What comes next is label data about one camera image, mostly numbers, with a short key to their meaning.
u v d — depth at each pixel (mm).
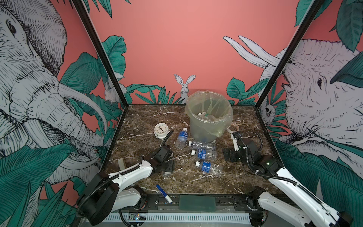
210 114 1027
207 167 817
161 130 990
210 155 895
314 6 689
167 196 751
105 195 410
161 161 670
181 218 701
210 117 1007
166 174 817
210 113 1027
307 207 418
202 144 938
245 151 545
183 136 956
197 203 730
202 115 1014
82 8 702
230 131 1083
